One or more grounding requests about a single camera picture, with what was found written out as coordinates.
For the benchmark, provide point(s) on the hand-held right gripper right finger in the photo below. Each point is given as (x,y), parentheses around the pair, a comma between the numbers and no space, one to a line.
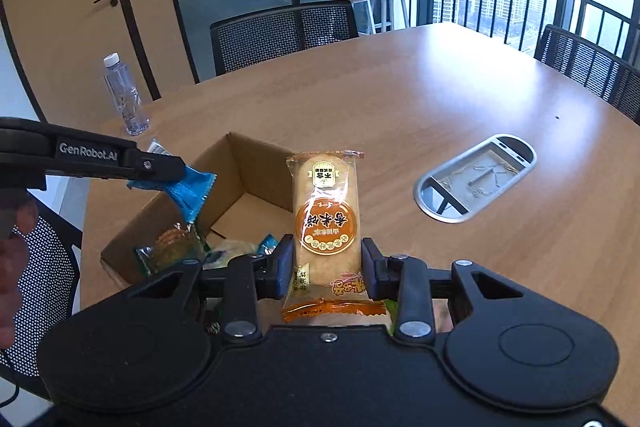
(371,272)

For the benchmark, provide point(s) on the black mesh office chair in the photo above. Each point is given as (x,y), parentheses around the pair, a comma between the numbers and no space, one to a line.
(50,267)
(590,67)
(260,42)

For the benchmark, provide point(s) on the green and white cracker packet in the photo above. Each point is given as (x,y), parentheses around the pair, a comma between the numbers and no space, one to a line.
(170,247)

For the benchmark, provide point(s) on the blue and green snack packet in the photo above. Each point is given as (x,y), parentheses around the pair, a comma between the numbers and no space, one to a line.
(267,246)

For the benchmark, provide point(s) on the orange rice cracker packet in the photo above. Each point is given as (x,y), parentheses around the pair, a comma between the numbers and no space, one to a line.
(325,217)

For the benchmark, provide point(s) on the person's left forearm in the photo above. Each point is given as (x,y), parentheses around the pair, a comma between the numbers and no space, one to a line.
(7,292)

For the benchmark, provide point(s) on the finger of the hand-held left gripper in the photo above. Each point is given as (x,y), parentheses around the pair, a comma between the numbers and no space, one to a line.
(160,167)

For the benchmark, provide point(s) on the person's left hand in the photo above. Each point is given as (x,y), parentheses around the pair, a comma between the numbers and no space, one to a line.
(26,216)

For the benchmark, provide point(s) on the wooden door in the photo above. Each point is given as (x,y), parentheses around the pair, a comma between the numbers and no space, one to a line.
(65,57)

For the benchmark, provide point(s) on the brown cardboard box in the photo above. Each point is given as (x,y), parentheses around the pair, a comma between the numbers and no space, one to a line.
(250,172)

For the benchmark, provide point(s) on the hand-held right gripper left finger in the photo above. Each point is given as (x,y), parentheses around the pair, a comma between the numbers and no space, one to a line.
(282,268)

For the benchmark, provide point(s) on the clear plastic water bottle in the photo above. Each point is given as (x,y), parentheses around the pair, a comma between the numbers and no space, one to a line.
(125,97)

